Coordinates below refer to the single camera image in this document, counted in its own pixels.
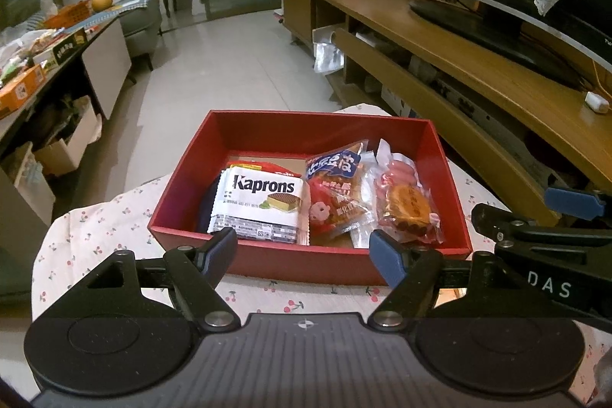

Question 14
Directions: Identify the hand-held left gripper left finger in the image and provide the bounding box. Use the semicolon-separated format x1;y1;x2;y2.
79;226;241;333

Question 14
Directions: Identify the wooden television stand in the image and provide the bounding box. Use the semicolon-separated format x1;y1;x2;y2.
279;0;612;228

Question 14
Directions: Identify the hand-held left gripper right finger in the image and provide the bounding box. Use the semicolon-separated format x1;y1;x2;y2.
366;229;498;333

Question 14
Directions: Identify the black flat television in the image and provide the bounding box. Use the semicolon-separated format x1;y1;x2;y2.
386;0;612;89

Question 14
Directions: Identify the orange plastic basket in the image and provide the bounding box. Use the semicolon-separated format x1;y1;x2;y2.
42;1;94;29

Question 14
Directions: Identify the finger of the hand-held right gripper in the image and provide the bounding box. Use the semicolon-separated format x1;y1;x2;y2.
470;202;612;247
544;185;612;220

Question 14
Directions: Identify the orange flat box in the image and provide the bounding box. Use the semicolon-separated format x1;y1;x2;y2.
0;64;47;113

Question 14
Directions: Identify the clear packet with round cake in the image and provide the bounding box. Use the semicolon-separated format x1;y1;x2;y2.
374;181;445;245

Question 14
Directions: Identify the white open carton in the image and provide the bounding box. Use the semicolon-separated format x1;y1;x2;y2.
33;94;104;177

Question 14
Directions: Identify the red cardboard box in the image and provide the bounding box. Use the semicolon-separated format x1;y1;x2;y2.
146;110;474;287

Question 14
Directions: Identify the silver foil bag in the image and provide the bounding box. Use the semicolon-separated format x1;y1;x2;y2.
313;26;346;75

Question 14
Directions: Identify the grey sofa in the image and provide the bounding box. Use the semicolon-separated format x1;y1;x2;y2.
114;0;164;72

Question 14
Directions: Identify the white wafer packet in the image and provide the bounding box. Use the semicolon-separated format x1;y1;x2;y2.
207;165;307;245

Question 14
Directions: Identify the white power adapter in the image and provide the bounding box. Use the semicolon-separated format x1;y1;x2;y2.
585;91;611;113

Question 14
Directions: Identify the pink sausage packet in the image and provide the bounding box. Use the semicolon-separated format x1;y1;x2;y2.
374;139;424;190

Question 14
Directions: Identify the cherry print tablecloth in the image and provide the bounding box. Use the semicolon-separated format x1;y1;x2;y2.
31;102;612;408

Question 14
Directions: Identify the blue orange red snack bag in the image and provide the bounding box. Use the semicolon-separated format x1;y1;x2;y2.
305;139;379;247

